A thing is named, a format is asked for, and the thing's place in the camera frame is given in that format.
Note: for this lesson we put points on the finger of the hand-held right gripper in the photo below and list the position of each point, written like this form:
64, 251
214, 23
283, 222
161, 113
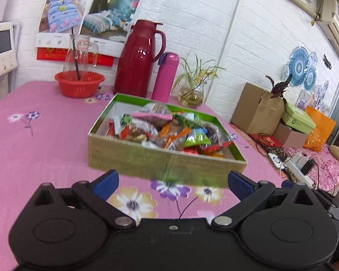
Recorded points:
320, 197

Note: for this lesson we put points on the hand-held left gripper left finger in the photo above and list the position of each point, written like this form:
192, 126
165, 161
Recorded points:
106, 185

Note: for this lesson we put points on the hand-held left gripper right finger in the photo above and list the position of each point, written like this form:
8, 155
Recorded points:
240, 185

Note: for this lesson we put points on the green cardboard box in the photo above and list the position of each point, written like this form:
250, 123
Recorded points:
130, 155

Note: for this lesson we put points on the pile of assorted snack packets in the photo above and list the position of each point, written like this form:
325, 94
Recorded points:
172, 135

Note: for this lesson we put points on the pink edged nut packet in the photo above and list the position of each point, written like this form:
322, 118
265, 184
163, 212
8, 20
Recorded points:
152, 116

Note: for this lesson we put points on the pink floral bed cover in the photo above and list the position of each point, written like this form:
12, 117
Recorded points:
333, 175

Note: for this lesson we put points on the black charger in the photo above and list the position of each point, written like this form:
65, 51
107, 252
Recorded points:
306, 167

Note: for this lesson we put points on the white power strip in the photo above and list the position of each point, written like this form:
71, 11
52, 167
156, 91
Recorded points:
293, 172

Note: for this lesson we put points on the white charger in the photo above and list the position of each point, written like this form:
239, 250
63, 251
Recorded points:
298, 158

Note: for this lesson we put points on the brown patterned bag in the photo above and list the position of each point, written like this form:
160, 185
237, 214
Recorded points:
278, 153

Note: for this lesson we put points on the red gift bag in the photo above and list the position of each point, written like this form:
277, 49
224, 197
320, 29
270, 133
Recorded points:
268, 140

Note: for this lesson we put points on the orange gift bag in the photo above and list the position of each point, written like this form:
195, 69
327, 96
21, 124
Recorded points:
319, 132

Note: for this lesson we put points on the small brown cardboard box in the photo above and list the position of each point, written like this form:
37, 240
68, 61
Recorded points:
288, 139

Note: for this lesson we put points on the large cardboard box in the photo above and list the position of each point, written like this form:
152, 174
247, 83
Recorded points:
251, 110

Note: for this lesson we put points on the green shoebox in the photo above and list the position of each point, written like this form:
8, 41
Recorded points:
298, 118

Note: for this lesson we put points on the red plastic basin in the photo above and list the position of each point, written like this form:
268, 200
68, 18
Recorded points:
79, 87

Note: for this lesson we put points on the glass vase with green plant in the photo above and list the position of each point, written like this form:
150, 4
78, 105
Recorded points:
190, 96

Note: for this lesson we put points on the dark red leaf plant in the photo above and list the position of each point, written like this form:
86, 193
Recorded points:
279, 87

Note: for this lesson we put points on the small blue paper fan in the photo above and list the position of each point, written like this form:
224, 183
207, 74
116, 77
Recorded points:
310, 77

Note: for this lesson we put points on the pink thermos bottle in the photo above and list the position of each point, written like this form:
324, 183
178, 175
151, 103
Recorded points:
165, 79

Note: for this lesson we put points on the red thermos jug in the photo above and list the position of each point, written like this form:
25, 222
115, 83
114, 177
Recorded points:
135, 62

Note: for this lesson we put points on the glass pitcher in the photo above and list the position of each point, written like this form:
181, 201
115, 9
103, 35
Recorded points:
84, 56

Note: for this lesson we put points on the black stirring spoon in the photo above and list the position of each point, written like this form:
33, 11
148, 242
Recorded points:
75, 53

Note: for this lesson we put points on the white appliance with screen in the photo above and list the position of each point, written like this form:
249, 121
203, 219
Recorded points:
0, 62

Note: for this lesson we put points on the air conditioner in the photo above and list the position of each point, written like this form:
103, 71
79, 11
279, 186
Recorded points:
333, 14

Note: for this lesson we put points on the blue white wall stickers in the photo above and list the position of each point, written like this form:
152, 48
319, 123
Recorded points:
316, 96

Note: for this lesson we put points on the blue decorative wall plates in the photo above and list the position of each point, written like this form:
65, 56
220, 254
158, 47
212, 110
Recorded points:
299, 66

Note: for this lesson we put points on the black wall sign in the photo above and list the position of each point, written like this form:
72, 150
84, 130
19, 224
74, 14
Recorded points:
327, 61

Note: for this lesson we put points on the wall calendar poster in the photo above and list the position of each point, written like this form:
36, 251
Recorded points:
65, 11

